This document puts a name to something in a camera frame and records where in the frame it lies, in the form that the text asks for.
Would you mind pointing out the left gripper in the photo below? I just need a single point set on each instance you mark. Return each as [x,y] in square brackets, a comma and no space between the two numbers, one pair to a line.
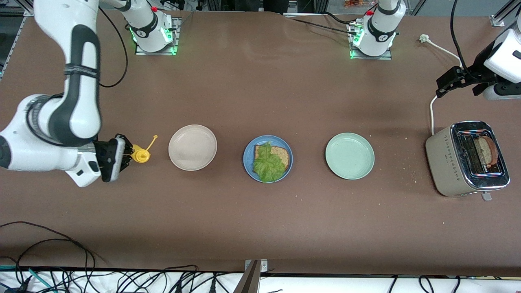
[476,74]

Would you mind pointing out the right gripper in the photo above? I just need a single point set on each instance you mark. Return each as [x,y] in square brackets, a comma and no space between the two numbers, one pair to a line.
[102,153]

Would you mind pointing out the yellow squeeze sauce bottle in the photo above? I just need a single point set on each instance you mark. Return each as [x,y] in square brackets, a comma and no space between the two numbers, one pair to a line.
[141,155]

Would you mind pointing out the brown bread slice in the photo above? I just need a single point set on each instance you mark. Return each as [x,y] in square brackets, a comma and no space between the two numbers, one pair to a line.
[486,150]
[281,154]

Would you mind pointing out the green lettuce leaf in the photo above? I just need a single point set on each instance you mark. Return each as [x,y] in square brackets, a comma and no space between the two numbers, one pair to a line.
[268,165]

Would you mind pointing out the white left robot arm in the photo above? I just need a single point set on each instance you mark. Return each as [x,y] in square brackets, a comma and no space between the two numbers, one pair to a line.
[380,28]

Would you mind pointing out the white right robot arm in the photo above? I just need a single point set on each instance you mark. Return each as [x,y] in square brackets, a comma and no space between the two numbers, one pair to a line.
[77,101]

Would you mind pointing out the beige round plate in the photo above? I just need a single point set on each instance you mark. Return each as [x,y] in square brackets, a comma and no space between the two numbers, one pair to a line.
[192,147]

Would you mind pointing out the blue round plate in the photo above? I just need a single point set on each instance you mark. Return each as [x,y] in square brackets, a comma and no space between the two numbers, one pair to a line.
[247,156]

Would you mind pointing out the pale green round plate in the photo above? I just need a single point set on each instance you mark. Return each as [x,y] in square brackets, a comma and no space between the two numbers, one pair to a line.
[350,156]

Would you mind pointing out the beige chrome toaster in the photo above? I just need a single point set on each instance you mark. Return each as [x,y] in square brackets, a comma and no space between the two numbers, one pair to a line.
[447,162]

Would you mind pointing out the brown table cover sheet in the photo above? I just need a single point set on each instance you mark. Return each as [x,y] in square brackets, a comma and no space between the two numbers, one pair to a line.
[260,224]

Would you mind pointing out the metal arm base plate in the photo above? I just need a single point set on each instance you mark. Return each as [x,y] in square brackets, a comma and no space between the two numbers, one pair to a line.
[370,57]
[154,53]

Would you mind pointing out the aluminium frame profile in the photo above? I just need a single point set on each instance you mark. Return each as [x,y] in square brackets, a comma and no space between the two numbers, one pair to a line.
[502,12]

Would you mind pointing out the metal table edge bracket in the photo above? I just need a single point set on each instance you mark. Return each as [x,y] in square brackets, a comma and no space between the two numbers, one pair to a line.
[250,280]

